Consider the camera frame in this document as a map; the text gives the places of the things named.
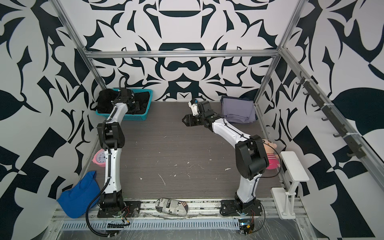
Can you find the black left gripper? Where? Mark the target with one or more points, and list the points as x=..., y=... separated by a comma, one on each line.
x=138, y=107

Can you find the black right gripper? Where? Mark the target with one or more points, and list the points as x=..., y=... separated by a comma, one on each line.
x=190, y=120

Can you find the black garment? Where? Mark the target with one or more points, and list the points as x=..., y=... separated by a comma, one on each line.
x=106, y=97

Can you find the lilac skirt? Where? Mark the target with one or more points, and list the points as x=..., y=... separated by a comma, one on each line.
x=241, y=112

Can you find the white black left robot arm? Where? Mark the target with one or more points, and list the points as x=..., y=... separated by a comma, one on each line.
x=112, y=140

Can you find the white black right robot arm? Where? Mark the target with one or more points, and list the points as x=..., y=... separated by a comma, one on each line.
x=253, y=154

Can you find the teal plastic basket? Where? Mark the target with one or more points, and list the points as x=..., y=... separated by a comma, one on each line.
x=135, y=115

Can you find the pink alarm clock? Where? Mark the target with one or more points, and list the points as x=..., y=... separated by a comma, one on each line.
x=100, y=158

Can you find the newspaper print shoe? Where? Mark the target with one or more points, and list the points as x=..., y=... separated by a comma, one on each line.
x=172, y=207

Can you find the plush doll toy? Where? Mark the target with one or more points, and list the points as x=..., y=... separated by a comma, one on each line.
x=273, y=157

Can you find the blue cap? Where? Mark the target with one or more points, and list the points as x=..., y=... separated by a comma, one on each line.
x=75, y=201

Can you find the green circuit board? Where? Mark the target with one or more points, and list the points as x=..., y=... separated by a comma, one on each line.
x=246, y=226

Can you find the white stand rack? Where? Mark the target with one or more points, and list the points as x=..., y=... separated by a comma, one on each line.
x=285, y=199

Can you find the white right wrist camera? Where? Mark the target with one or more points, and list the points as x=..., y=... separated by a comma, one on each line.
x=195, y=107

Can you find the aluminium cage frame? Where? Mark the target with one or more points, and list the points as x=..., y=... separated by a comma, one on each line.
x=372, y=161

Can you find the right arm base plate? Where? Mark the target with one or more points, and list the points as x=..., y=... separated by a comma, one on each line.
x=231, y=208

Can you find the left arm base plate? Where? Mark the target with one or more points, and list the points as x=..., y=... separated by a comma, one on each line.
x=129, y=209

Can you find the white cable duct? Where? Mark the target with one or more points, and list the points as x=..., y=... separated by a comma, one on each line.
x=186, y=224

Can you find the black wall hook rail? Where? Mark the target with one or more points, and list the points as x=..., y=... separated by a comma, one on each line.
x=334, y=116

